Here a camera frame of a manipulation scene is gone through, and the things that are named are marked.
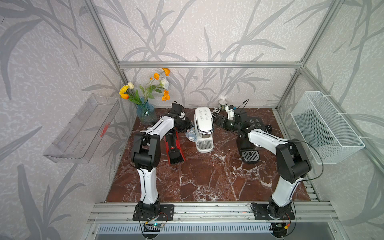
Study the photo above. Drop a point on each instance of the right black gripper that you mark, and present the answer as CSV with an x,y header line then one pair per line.
x,y
221,118

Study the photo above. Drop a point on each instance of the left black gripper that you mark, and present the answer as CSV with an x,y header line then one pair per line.
x,y
189,125

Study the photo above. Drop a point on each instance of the blue pink patterned cloth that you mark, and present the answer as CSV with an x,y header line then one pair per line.
x,y
191,134

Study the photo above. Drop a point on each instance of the white coffee machine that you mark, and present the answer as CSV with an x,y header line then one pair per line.
x,y
204,128

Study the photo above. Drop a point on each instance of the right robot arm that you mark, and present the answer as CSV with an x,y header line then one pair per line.
x,y
292,161

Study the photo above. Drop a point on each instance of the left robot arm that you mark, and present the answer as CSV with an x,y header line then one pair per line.
x,y
146,155

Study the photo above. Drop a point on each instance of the red coffee machine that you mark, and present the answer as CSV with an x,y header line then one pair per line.
x,y
174,152

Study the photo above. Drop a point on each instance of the tin can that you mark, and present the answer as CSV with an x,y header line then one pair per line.
x,y
222,104

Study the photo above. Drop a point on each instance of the blue glass vase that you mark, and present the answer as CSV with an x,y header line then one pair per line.
x,y
146,113

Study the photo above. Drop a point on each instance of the orange yellow artificial flowers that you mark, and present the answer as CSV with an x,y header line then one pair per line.
x,y
156,84

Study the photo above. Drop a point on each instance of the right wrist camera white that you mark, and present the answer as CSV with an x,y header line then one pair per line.
x,y
236,114

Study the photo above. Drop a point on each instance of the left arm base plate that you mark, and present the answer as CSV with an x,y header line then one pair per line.
x,y
159,212

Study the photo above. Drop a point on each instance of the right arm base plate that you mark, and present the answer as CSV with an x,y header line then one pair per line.
x,y
271,211

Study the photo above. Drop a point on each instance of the white wire mesh basket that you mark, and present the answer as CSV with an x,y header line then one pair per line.
x,y
325,128

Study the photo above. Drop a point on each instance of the clear plastic wall shelf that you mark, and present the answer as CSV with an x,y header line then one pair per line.
x,y
79,140

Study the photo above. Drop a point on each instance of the aluminium front rail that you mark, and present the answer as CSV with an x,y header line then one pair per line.
x,y
211,212

